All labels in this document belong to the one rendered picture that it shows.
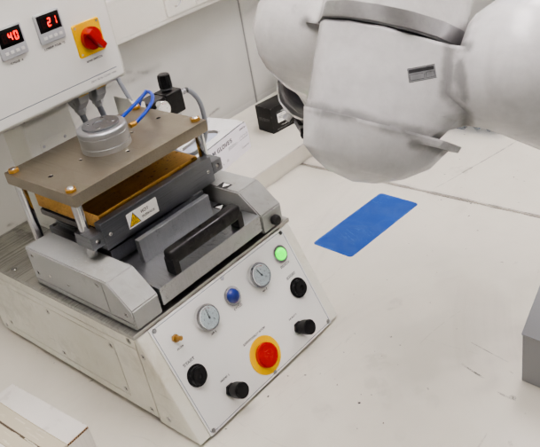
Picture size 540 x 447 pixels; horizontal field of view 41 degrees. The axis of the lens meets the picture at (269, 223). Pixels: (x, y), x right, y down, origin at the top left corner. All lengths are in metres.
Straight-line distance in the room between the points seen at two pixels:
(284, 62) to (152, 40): 1.23
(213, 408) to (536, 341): 0.47
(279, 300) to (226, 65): 0.97
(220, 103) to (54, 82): 0.82
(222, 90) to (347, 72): 1.50
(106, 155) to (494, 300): 0.68
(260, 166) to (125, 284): 0.75
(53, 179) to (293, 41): 0.59
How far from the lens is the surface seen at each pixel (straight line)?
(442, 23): 0.53
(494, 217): 1.52
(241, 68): 2.06
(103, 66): 1.32
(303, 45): 0.61
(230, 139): 1.74
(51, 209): 1.20
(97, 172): 1.10
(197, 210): 1.16
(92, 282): 1.07
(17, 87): 1.24
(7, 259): 1.34
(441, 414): 1.10
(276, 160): 1.74
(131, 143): 1.17
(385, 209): 1.56
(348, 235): 1.49
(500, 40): 0.51
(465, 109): 0.53
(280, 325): 1.19
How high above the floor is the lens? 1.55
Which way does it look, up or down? 30 degrees down
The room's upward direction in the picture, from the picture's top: 11 degrees counter-clockwise
